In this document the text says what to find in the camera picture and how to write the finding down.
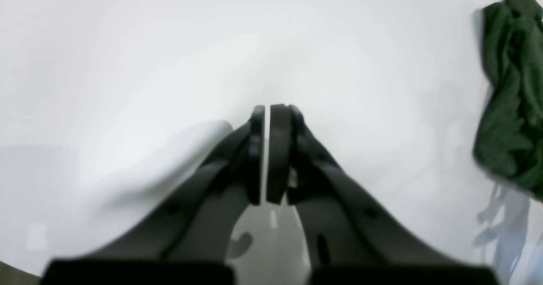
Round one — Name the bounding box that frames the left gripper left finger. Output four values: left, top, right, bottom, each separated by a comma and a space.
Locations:
41, 106, 265, 285

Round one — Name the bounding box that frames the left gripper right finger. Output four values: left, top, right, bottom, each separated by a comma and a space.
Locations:
266, 104, 497, 285

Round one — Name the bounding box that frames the green long-sleeve shirt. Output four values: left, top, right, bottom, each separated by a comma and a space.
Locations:
473, 0, 543, 199

